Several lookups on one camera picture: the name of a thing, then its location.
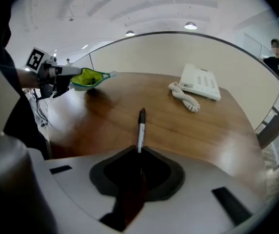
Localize person's left forearm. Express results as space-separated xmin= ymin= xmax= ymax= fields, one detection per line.
xmin=16 ymin=68 xmax=40 ymax=89

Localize black cable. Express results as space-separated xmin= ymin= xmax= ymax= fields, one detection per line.
xmin=33 ymin=88 xmax=49 ymax=127

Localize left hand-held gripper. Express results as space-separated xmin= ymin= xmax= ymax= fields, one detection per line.
xmin=25 ymin=47 xmax=83 ymax=99

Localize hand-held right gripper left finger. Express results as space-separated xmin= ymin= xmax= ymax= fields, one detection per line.
xmin=89 ymin=144 xmax=141 ymax=202

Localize white desk telephone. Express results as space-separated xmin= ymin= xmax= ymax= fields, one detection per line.
xmin=179 ymin=63 xmax=222 ymax=102

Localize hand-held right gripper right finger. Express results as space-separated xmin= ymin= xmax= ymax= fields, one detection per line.
xmin=140 ymin=145 xmax=186 ymax=202

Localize beige desk partition panel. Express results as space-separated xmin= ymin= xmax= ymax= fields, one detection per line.
xmin=89 ymin=31 xmax=279 ymax=131

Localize black and white marker pen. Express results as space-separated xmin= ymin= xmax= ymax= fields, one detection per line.
xmin=136 ymin=107 xmax=147 ymax=177

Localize dark metal railing frame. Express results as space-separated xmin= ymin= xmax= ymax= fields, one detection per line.
xmin=256 ymin=80 xmax=279 ymax=151

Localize green and yellow pencil pouch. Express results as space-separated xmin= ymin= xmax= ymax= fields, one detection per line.
xmin=70 ymin=67 xmax=118 ymax=93

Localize person's dark shirt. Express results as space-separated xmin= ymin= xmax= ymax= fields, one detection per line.
xmin=0 ymin=0 xmax=50 ymax=160

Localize white coiled telephone cord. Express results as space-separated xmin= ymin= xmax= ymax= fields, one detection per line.
xmin=168 ymin=81 xmax=201 ymax=113

